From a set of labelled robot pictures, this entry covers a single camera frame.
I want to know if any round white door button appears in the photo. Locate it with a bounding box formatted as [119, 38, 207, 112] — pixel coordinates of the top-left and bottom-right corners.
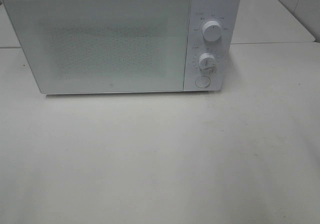
[195, 76, 211, 88]

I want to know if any white timer knob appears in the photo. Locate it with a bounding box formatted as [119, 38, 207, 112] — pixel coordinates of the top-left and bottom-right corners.
[198, 53, 217, 71]

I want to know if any white microwave door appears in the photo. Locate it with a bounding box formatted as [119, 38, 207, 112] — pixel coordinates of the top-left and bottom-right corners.
[4, 0, 190, 94]

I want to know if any upper white power knob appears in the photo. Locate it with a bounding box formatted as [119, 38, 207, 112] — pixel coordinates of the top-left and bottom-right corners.
[202, 20, 222, 42]

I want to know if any white microwave oven body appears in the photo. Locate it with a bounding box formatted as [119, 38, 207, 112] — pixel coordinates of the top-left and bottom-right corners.
[4, 0, 241, 96]

